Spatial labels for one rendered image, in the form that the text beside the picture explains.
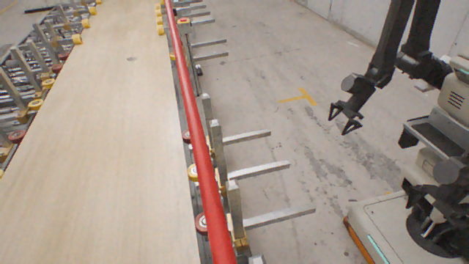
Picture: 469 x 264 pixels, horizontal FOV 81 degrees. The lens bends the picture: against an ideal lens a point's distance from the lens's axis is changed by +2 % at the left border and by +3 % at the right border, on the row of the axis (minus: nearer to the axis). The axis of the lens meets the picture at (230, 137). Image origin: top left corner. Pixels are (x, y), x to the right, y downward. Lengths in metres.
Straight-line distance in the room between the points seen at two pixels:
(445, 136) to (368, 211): 0.79
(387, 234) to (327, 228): 0.42
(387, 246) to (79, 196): 1.52
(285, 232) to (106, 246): 1.27
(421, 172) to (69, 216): 1.42
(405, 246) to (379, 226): 0.15
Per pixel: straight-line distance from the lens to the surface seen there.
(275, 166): 1.25
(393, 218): 1.89
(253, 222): 1.06
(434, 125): 1.27
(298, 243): 1.98
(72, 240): 1.15
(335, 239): 2.04
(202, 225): 0.99
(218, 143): 1.00
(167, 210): 1.06
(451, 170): 0.85
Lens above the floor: 1.74
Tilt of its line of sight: 41 degrees down
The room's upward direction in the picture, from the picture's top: 7 degrees counter-clockwise
